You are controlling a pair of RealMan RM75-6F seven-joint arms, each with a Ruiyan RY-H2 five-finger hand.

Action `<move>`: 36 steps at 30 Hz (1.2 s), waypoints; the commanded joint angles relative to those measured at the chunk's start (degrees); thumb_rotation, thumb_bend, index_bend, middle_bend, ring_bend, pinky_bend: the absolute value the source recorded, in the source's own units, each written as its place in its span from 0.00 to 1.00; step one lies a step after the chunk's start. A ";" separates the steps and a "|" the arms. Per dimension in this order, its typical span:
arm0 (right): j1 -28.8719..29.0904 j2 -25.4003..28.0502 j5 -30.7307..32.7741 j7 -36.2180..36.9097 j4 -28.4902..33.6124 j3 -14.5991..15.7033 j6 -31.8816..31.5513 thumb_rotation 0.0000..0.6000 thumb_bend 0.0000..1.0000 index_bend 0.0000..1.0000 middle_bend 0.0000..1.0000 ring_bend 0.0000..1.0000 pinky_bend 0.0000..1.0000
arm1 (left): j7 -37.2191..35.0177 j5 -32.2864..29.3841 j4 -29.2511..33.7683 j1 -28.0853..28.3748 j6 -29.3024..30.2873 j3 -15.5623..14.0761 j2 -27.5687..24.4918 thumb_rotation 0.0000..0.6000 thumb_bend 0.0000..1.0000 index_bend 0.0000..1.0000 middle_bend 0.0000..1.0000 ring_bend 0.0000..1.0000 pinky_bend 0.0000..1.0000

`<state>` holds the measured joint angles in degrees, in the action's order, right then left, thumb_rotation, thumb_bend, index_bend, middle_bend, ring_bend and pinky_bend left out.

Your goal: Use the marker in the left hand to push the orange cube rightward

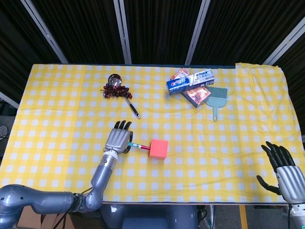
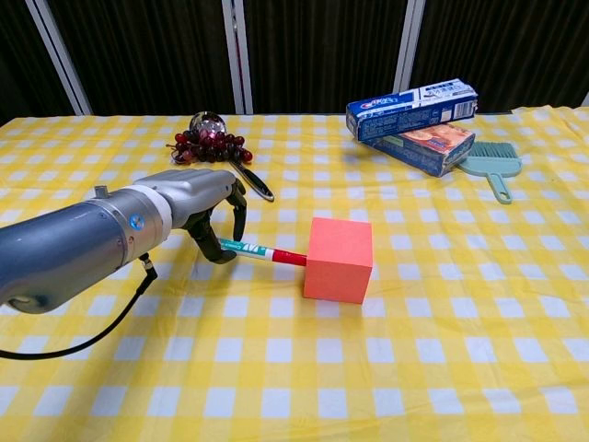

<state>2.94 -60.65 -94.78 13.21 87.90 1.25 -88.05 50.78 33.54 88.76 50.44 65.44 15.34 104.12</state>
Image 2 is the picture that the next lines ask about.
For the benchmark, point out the pink foam cube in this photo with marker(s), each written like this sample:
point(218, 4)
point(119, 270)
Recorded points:
point(338, 262)

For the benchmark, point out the aluminium frame post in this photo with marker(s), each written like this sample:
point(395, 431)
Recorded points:
point(58, 55)
point(409, 46)
point(237, 55)

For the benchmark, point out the teal mini brush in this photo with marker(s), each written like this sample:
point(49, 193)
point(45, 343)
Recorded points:
point(494, 149)

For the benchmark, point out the blue white toothpaste box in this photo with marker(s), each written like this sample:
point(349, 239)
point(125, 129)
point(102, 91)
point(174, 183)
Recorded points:
point(405, 115)

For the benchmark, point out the dark red grape bunch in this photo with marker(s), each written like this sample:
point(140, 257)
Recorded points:
point(207, 147)

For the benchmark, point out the green white red-capped marker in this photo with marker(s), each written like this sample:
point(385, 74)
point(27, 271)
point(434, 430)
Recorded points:
point(257, 250)

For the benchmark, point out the yellow white checkered tablecloth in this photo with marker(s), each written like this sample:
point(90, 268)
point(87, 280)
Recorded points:
point(294, 368)

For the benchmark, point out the blue orange snack box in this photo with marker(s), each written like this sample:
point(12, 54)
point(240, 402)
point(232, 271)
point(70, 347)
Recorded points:
point(428, 149)

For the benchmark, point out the teal small brush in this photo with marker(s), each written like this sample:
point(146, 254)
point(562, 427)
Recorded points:
point(494, 168)

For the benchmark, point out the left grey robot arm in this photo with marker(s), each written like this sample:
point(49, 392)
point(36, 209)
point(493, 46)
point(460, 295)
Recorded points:
point(60, 248)

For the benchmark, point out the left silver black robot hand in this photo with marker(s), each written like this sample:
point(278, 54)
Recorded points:
point(193, 189)

